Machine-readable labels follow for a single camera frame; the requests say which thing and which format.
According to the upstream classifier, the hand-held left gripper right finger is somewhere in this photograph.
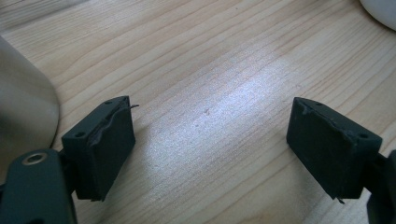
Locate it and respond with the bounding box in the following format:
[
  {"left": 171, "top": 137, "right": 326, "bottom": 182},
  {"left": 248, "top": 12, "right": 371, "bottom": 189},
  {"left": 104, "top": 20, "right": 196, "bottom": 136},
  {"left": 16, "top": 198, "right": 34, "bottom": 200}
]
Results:
[{"left": 286, "top": 96, "right": 383, "bottom": 204}]

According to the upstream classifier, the white cup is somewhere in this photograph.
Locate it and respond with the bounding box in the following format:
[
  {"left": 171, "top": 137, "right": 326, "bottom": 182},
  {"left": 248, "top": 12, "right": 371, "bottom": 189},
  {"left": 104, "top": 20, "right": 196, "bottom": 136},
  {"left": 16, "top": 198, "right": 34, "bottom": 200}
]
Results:
[{"left": 359, "top": 0, "right": 396, "bottom": 32}]

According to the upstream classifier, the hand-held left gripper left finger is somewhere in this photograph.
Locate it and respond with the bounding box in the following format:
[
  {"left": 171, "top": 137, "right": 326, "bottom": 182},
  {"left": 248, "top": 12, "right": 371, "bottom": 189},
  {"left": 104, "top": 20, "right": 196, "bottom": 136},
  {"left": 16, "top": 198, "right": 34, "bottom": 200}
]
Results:
[{"left": 61, "top": 95, "right": 140, "bottom": 202}]

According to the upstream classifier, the beige cup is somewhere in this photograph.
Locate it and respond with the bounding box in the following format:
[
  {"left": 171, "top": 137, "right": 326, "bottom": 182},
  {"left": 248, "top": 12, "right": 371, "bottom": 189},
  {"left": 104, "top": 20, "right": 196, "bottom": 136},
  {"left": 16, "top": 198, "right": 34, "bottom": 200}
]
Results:
[{"left": 0, "top": 35, "right": 61, "bottom": 185}]

